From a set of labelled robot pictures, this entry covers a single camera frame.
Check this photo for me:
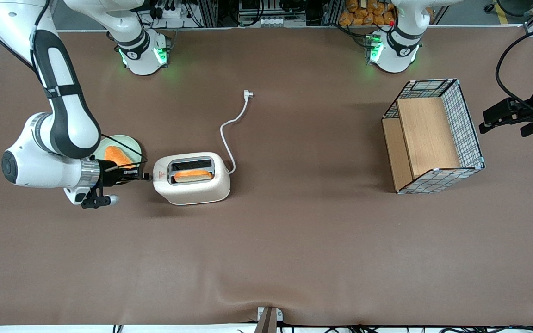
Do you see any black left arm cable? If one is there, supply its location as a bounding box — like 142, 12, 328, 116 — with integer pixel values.
495, 23, 533, 116

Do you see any grey metal table bracket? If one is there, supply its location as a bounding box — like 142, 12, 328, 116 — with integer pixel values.
254, 306, 284, 333

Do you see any wire basket with checked liner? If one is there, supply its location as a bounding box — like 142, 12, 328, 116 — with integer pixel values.
381, 78, 486, 195

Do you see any orange toast slice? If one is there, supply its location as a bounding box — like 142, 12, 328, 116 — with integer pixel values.
104, 145, 136, 170
174, 170, 213, 183

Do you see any pale green round plate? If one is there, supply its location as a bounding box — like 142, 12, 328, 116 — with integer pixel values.
93, 134, 143, 185

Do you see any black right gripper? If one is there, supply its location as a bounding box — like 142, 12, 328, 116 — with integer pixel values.
93, 159, 151, 186

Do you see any bag of orange bread rolls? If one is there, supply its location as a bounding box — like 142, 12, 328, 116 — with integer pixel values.
339, 0, 397, 27

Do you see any cream white toaster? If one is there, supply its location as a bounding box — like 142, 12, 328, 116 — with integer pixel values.
152, 152, 231, 206

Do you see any light wooden shelf insert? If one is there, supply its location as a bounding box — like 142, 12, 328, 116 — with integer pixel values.
382, 97, 463, 193

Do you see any white power strip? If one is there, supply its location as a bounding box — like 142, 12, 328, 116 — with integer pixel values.
155, 4, 194, 20

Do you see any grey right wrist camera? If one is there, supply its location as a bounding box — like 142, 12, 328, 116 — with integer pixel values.
81, 186, 120, 209

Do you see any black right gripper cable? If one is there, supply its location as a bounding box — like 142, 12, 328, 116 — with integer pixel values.
100, 134, 149, 164

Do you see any white power cable with plug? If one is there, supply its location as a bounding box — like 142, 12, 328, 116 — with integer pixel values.
220, 90, 254, 175

